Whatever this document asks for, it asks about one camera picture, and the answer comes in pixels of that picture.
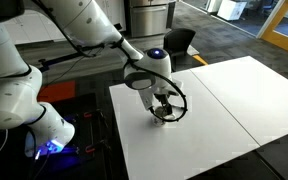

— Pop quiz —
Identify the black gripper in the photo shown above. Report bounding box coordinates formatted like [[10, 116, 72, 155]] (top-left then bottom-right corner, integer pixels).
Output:
[[152, 89, 176, 116]]

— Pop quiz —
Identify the white ceramic mug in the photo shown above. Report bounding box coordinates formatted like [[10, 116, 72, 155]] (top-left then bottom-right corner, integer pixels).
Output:
[[151, 104, 178, 127]]

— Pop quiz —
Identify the yellow floor tape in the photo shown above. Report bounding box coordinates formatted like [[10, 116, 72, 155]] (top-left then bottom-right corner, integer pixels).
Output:
[[192, 54, 209, 67]]

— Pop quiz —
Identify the black office chair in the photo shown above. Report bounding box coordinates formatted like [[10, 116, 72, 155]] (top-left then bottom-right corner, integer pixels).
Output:
[[162, 27, 197, 73]]

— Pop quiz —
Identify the black robot stand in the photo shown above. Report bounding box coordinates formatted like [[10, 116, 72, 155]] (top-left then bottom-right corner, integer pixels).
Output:
[[0, 92, 119, 180]]

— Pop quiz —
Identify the stainless steel appliance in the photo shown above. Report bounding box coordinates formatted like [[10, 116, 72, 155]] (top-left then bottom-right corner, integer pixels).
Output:
[[127, 0, 177, 39]]

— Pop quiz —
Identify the orange floor mat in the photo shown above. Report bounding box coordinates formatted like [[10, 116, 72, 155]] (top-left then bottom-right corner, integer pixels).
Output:
[[37, 79, 77, 104]]

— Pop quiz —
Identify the black metal bar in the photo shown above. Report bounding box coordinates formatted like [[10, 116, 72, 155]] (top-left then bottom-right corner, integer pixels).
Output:
[[38, 43, 106, 73]]

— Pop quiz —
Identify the small white box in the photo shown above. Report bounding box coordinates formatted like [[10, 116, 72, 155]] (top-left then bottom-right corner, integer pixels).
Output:
[[205, 0, 223, 14]]

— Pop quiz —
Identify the large white box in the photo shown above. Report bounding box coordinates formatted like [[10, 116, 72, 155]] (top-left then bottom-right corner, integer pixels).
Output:
[[216, 0, 248, 22]]

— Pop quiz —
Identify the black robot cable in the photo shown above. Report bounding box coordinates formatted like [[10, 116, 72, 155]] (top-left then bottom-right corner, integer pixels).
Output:
[[30, 0, 188, 124]]

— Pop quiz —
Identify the yellow door frame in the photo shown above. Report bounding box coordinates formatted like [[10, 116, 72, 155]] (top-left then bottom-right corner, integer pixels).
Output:
[[256, 0, 288, 56]]

